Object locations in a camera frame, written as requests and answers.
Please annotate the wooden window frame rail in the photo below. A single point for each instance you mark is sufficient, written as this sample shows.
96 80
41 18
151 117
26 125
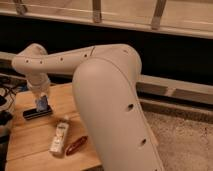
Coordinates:
177 17

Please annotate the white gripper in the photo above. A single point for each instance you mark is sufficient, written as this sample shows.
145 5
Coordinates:
40 91

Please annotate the black rectangular case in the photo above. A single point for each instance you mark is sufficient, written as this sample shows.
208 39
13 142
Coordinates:
33 113

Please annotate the white plastic bottle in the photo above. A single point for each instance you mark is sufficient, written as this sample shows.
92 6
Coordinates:
58 142

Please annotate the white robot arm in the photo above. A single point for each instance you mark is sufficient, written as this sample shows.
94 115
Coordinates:
104 91

